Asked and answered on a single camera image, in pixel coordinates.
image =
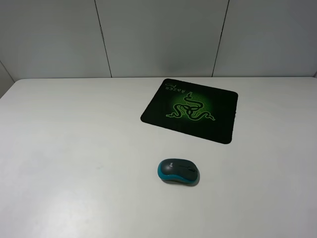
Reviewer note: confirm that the black teal wireless mouse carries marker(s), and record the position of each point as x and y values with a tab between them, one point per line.
179	171

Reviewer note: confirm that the black green mouse pad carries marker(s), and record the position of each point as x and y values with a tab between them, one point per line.
193	109

